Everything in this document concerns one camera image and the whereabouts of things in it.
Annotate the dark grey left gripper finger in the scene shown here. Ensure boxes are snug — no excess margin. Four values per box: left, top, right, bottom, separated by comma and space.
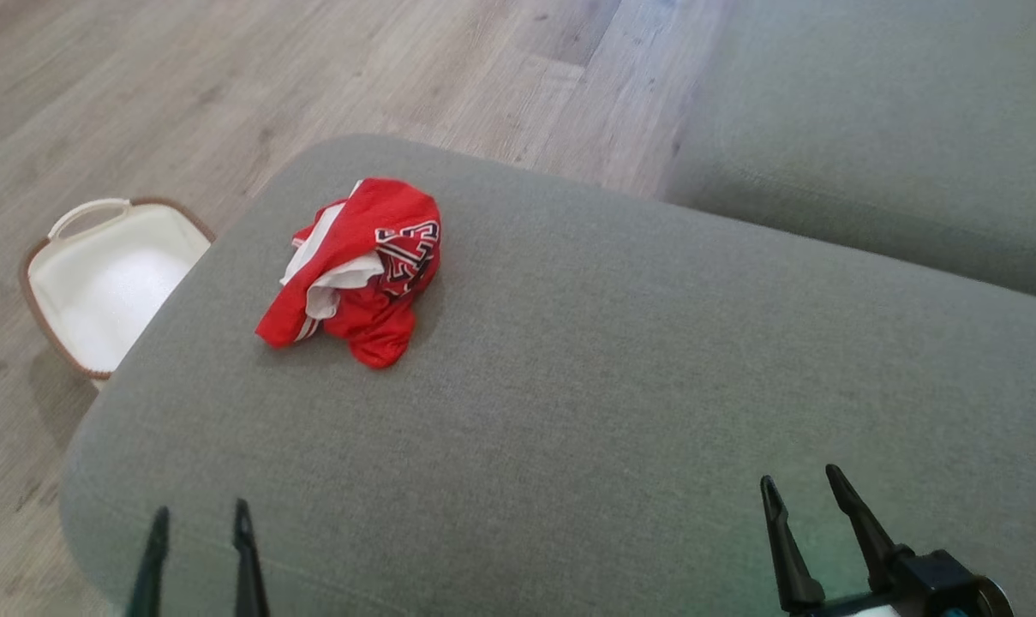
233, 500, 270, 617
126, 506, 170, 617

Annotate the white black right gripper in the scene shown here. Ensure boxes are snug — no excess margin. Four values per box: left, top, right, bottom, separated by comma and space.
760, 464, 1015, 617

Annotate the red and white jersey shirt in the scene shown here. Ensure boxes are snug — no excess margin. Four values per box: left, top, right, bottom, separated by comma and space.
255, 177, 443, 369

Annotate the grey fabric sofa seat cushion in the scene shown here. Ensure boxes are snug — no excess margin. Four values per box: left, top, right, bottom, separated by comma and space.
59, 133, 1036, 617

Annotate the white laundry basket brown rim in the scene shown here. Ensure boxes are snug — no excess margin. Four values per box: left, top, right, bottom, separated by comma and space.
18, 197, 217, 380

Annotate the grey fabric sofa section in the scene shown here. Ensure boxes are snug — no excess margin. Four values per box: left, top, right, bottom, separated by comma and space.
663, 0, 1036, 305

